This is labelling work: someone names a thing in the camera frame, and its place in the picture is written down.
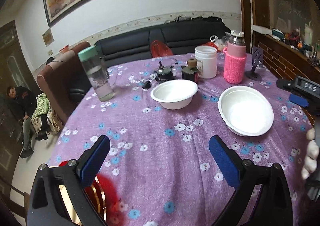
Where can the small white paper bowl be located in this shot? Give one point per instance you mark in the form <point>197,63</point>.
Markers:
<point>174,94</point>

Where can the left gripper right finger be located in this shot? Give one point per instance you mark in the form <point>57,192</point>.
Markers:
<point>273,205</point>

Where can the black charger plug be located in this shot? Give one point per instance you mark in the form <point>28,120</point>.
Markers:
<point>147,85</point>

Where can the black gear device left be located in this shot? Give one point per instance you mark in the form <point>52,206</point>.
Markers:
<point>163,73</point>

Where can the seated person in black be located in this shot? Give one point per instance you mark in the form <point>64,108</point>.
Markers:
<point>26,99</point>

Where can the wooden glass-door cabinet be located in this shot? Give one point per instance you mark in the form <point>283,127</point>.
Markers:
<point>14,73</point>

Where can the clear green-lidded water bottle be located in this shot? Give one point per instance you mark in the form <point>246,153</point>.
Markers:
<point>96,72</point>

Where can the small wall plaque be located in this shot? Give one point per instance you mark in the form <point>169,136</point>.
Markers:
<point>48,37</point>

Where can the white plastic jar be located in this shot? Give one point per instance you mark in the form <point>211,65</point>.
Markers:
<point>206,57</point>

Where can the red plastic bag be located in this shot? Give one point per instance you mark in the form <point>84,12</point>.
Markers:
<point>159,49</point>

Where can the black phone stand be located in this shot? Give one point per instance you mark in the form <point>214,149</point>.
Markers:
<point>257,61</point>

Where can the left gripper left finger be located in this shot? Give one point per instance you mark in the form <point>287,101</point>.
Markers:
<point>46,206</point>

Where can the brown armchair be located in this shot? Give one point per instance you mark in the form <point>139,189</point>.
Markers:
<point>64,82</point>

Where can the pink knit-sleeved thermos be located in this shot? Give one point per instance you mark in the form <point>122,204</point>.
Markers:
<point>235,57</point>

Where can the purple floral tablecloth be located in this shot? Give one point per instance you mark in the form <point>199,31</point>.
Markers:
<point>159,161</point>

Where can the black leather sofa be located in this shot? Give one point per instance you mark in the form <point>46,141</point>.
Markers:
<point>180,36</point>

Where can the brick-pattern side counter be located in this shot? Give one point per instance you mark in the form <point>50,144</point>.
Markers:
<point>283,61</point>

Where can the small red gold-rimmed plate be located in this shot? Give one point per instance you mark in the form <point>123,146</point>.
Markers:
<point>95,194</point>

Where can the white gloved right hand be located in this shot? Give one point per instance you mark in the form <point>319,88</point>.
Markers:
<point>312,152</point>

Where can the black gear device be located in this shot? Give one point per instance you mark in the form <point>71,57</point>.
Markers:
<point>190,71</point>
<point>163,73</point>

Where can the large red scalloped plate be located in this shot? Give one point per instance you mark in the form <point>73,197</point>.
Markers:
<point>114,217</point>

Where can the large white paper bowl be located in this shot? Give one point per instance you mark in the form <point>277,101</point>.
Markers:
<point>245,111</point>

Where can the black gear device right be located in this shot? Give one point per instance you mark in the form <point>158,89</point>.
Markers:
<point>190,71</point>

